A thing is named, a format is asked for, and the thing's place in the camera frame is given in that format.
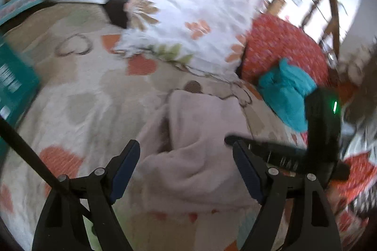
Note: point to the teal folded towel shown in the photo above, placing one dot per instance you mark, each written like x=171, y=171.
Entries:
x=284, y=89

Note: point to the green cardboard box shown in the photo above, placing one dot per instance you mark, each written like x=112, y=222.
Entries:
x=19, y=85

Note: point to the teal patterned flat box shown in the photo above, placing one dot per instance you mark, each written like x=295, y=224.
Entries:
x=15, y=7

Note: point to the pale lilac towel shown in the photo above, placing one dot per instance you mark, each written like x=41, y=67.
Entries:
x=185, y=165

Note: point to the heart patterned quilt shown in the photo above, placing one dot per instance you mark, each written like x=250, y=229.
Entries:
x=91, y=103

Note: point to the white floral pillow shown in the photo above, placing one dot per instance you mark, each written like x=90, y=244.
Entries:
x=205, y=36

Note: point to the red floral blanket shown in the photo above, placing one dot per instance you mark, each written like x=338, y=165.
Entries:
x=354, y=80

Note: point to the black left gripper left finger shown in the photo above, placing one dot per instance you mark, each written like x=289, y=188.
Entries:
x=61, y=223

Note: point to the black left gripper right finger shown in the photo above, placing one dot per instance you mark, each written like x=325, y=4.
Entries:
x=312, y=225

